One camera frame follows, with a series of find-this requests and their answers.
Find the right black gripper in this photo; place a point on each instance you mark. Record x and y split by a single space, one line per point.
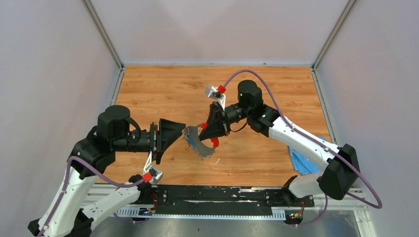
215 128

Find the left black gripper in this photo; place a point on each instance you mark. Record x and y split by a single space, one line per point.
169 130

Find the red handled metal key holder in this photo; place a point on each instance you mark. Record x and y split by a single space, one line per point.
202 150

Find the blue tag key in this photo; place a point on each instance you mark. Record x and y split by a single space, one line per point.
192 144

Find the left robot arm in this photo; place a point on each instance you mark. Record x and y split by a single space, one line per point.
115 131

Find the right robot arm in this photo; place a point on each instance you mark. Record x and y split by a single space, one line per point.
338 165

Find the blue cloth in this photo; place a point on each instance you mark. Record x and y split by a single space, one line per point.
301 163

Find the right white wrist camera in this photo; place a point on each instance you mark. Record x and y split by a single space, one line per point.
216 94

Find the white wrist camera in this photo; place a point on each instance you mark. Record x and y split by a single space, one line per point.
216 94
151 174

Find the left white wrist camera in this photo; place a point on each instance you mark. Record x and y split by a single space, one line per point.
151 174

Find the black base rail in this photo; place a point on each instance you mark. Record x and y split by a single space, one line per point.
216 202

